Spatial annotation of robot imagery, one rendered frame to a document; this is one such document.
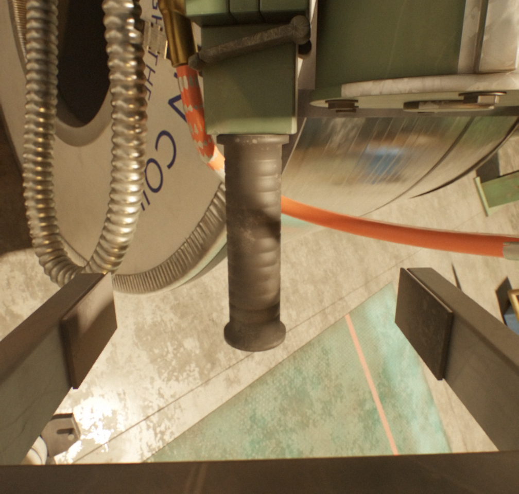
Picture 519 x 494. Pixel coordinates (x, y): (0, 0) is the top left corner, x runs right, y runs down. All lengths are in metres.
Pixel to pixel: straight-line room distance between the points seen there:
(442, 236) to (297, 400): 1.81
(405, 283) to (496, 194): 4.93
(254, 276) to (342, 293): 2.13
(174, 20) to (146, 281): 0.54
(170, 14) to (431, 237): 0.20
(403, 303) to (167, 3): 0.20
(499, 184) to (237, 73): 4.89
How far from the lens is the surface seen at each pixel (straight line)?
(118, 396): 1.52
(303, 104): 0.44
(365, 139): 0.62
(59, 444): 0.79
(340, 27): 0.19
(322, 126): 0.51
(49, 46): 0.32
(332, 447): 2.23
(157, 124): 0.60
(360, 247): 2.60
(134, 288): 0.78
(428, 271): 0.17
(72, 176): 0.93
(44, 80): 0.31
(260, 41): 0.20
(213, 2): 0.21
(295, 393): 2.00
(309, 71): 0.43
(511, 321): 4.70
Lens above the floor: 1.41
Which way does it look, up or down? 47 degrees down
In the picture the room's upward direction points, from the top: 70 degrees clockwise
